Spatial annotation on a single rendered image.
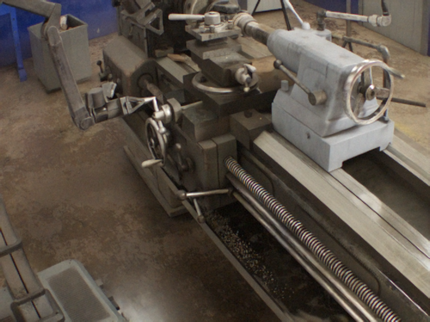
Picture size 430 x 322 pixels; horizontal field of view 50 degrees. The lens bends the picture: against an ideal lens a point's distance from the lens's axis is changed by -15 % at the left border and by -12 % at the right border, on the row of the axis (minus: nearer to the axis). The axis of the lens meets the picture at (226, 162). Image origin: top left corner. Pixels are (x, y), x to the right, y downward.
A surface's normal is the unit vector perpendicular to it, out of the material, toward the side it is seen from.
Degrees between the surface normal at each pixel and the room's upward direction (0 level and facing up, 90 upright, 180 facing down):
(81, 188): 0
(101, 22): 90
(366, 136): 90
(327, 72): 82
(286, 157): 36
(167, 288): 0
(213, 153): 90
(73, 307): 0
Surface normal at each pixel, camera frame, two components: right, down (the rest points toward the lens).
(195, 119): -0.04, -0.84
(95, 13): 0.47, 0.47
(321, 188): -0.55, -0.51
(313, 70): -0.86, 0.07
